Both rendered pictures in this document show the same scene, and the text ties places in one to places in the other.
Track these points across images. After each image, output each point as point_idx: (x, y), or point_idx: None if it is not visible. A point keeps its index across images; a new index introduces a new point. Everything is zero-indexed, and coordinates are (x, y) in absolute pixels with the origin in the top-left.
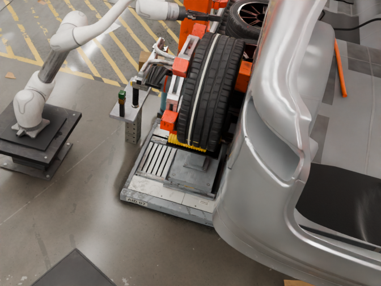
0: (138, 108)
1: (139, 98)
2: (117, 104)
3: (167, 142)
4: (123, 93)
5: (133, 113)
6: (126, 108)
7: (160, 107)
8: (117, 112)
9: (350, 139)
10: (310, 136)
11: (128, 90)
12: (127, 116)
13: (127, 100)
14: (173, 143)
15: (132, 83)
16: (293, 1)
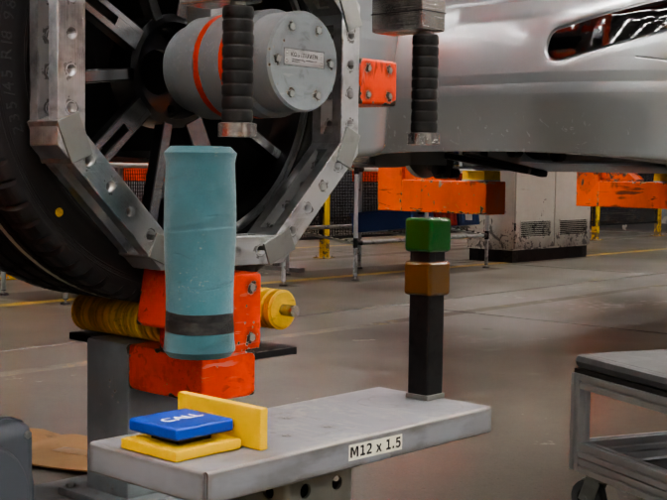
0: (313, 402)
1: (268, 417)
2: (425, 418)
3: (284, 346)
4: (426, 216)
5: (355, 396)
6: (382, 406)
7: (232, 311)
8: (444, 406)
9: None
10: None
11: (299, 438)
12: (394, 395)
13: (344, 420)
14: (265, 344)
15: (444, 10)
16: None
